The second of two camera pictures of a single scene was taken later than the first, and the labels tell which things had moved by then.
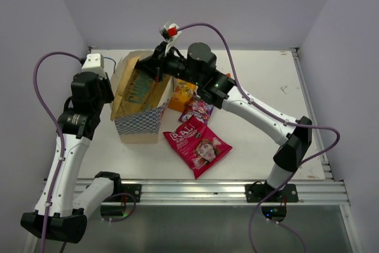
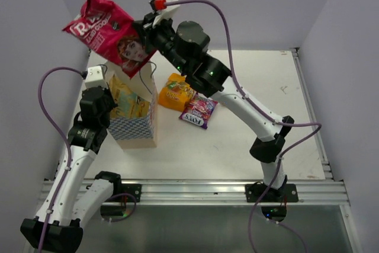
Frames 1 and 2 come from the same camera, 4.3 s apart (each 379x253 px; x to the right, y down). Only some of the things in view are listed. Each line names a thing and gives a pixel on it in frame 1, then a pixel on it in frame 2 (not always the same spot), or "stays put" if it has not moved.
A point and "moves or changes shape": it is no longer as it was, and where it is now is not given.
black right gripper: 154,66 → 145,31
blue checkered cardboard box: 144,128 moves or changes shape
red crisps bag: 199,146 → 111,29
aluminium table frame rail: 323,192 stays put
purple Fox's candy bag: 198,108 stays put
